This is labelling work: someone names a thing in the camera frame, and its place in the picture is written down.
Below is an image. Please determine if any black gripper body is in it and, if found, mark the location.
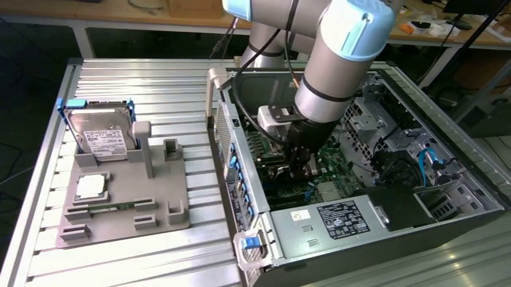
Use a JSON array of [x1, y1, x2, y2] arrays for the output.
[[286, 119, 335, 153]]

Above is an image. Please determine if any green motherboard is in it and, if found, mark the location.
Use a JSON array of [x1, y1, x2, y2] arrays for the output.
[[243, 128, 360, 210]]

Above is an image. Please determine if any black expansion slot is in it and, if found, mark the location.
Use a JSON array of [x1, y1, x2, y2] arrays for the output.
[[266, 188, 311, 200], [270, 196, 316, 210]]

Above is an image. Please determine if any silver chipset heat sink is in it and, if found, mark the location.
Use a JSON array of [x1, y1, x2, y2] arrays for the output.
[[318, 182, 348, 201]]

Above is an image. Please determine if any metal disk bay cage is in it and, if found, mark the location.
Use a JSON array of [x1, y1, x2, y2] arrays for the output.
[[343, 71, 404, 150]]

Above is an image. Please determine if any silver power supply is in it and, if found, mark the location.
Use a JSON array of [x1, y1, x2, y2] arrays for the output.
[[270, 194, 391, 259]]

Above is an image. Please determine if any black plastic shroud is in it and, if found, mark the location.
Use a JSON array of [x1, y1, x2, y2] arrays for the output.
[[354, 188, 439, 233]]

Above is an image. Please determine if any black open PC case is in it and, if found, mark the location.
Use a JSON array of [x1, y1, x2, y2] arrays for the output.
[[206, 61, 511, 287]]

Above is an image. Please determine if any grey slotted disk bay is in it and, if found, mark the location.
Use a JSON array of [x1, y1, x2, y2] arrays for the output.
[[412, 179, 500, 222]]

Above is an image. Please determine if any wooden workbench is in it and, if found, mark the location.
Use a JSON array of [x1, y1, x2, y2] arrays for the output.
[[0, 0, 256, 59], [383, 0, 511, 87]]

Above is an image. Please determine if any white parts tray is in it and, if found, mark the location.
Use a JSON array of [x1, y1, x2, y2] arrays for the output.
[[411, 20, 448, 37]]

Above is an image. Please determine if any green RAM stick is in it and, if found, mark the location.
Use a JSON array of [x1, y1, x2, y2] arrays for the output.
[[88, 202, 139, 212]]

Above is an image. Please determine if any grey parts rack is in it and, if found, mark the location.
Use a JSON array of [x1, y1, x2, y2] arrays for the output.
[[55, 121, 192, 249]]

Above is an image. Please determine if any silver hard disk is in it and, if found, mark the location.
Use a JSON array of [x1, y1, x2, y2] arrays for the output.
[[65, 107, 136, 162]]

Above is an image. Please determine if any black stand pole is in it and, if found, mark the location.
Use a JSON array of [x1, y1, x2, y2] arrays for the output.
[[415, 0, 504, 87]]

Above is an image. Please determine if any black computer mouse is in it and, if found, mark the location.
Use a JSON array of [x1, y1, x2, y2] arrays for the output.
[[447, 19, 475, 30]]

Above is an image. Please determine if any silver CPU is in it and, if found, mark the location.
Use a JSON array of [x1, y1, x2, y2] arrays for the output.
[[75, 175, 110, 199]]

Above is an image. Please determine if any blue disk caddy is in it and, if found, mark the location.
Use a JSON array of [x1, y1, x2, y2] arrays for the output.
[[55, 97, 140, 156]]

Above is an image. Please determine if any black monitor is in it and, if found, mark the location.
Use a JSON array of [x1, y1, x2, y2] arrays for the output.
[[443, 0, 511, 16]]

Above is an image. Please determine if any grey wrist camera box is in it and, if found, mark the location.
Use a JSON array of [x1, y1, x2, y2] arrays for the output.
[[258, 103, 307, 140]]

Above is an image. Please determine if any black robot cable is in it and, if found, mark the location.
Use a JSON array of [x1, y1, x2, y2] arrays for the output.
[[230, 0, 300, 147]]

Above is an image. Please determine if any black power wire bundle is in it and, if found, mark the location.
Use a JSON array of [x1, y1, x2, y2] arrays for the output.
[[371, 149, 420, 186]]

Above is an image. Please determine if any grey plastic case handle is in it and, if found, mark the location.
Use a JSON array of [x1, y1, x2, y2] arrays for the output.
[[206, 68, 232, 120], [232, 230, 272, 271]]

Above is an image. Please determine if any blue data wire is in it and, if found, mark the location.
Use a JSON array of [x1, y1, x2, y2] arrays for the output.
[[416, 148, 439, 188]]

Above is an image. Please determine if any black hanging cable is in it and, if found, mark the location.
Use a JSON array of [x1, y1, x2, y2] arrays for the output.
[[210, 16, 243, 60]]

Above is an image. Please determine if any grey coiled cable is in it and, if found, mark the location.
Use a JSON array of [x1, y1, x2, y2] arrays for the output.
[[127, 0, 167, 11]]

